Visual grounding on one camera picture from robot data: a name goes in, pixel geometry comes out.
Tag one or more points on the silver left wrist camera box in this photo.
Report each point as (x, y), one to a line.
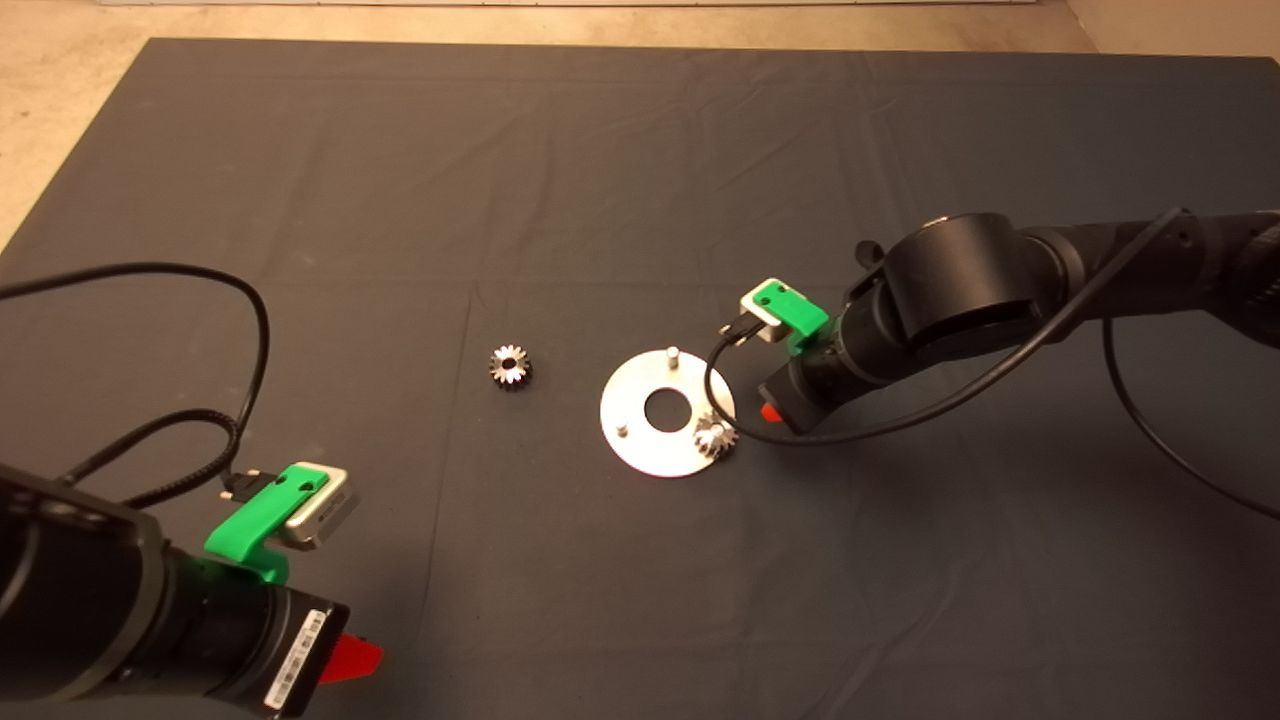
(322, 520)

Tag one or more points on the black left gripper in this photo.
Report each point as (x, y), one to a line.
(295, 650)

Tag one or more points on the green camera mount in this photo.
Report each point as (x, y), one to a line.
(250, 520)
(800, 312)

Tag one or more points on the round metal carrier plate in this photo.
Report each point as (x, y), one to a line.
(625, 400)

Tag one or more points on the dark grey table cloth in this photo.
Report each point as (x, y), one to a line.
(640, 200)

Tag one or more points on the green left camera mount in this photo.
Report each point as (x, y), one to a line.
(250, 520)

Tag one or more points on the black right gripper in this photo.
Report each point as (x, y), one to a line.
(805, 395)

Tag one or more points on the small steel planetary gear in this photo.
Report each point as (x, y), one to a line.
(500, 373)
(712, 440)

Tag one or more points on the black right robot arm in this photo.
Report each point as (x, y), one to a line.
(960, 280)

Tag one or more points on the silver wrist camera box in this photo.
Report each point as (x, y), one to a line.
(765, 325)
(322, 520)

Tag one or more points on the green right camera mount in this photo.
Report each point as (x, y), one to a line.
(800, 312)

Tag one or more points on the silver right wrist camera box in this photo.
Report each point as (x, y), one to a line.
(765, 325)

